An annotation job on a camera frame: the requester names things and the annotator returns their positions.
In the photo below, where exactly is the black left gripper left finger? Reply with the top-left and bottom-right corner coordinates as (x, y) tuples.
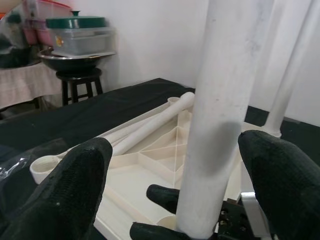
(0, 136), (114, 240)

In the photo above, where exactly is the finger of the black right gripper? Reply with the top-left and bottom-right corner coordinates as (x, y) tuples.
(145, 184), (181, 215)
(129, 221), (195, 240)

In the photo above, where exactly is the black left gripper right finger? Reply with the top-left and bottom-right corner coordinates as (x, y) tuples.
(236, 129), (320, 240)

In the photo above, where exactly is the white plastic table top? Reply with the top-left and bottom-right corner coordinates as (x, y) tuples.
(29, 91), (283, 240)

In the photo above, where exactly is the clear tape strip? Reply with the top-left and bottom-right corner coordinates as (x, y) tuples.
(0, 149), (33, 186)

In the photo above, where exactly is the black tablecloth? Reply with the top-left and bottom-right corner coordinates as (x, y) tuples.
(0, 77), (320, 240)

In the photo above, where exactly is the black wooden stool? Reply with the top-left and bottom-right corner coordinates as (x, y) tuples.
(55, 68), (104, 107)

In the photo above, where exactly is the black bag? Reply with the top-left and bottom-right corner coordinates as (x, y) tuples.
(0, 12), (33, 68)

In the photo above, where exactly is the clear plastic container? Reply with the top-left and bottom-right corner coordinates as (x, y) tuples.
(48, 26), (117, 56)

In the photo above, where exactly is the pink plastic container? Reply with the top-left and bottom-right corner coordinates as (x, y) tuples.
(22, 17), (52, 46)

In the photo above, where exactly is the green pot lid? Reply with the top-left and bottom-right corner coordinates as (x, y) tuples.
(45, 9), (107, 29)

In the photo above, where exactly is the orange container lid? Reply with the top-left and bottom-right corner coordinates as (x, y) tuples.
(29, 0), (73, 12)

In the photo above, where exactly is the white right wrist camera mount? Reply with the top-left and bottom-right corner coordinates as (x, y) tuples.
(239, 191), (272, 240)

